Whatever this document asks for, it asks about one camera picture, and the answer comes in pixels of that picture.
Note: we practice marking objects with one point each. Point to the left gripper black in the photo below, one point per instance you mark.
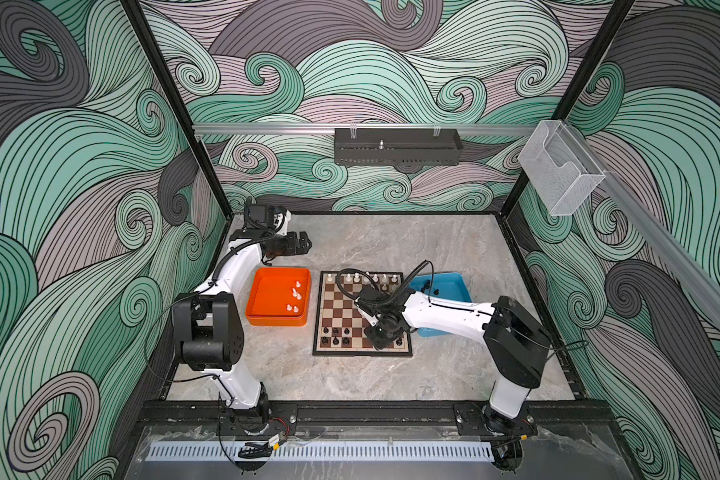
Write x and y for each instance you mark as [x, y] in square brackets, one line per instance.
[291, 248]

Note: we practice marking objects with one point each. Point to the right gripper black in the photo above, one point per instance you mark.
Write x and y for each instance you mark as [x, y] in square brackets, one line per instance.
[377, 343]

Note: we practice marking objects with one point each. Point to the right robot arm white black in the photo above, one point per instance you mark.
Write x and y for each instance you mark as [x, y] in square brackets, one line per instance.
[519, 345]

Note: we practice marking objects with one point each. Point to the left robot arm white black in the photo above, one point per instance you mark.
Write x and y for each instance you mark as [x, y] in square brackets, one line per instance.
[208, 334]

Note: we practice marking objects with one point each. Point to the brown cream chess board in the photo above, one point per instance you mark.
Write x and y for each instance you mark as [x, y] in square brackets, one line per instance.
[340, 327]

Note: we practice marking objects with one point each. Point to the orange plastic tray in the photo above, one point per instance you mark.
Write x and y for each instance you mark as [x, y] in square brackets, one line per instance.
[271, 292]

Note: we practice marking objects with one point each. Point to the blue plastic tray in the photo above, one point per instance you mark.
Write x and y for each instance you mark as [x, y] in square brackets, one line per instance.
[444, 286]

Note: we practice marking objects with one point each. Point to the aluminium rail back wall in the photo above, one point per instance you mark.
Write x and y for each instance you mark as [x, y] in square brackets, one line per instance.
[280, 128]

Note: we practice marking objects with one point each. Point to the aluminium rail wall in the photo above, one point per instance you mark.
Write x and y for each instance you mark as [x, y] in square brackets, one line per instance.
[640, 194]
[280, 128]

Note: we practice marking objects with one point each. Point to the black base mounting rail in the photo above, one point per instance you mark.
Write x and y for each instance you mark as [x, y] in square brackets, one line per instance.
[334, 412]

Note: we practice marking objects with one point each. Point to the clear acrylic wall holder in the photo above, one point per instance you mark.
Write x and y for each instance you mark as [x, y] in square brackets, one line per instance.
[561, 166]

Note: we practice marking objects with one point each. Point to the white slotted cable duct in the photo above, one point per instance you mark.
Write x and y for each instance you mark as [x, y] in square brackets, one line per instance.
[375, 451]

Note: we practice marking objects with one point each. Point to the aluminium rail right wall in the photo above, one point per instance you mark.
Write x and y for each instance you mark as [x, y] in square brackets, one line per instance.
[640, 194]

